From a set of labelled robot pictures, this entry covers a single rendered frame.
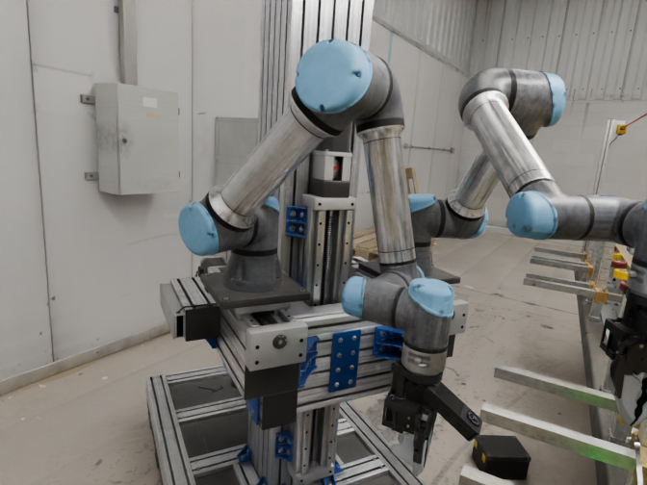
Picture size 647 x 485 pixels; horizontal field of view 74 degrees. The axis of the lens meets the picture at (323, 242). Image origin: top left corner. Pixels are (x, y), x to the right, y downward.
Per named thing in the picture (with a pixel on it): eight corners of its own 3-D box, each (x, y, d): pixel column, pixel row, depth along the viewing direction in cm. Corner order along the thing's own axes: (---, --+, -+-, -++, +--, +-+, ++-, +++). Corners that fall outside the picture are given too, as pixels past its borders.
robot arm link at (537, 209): (452, 53, 96) (544, 205, 63) (499, 58, 97) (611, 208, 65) (435, 101, 104) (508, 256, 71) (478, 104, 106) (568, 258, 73)
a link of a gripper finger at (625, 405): (614, 408, 73) (626, 357, 71) (634, 430, 67) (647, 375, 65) (594, 405, 73) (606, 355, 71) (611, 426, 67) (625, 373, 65)
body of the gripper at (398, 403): (395, 408, 84) (401, 350, 81) (439, 423, 80) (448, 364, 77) (380, 429, 77) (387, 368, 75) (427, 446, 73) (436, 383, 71)
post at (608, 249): (588, 323, 197) (610, 219, 187) (588, 321, 200) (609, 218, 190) (597, 325, 196) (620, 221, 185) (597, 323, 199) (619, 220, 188)
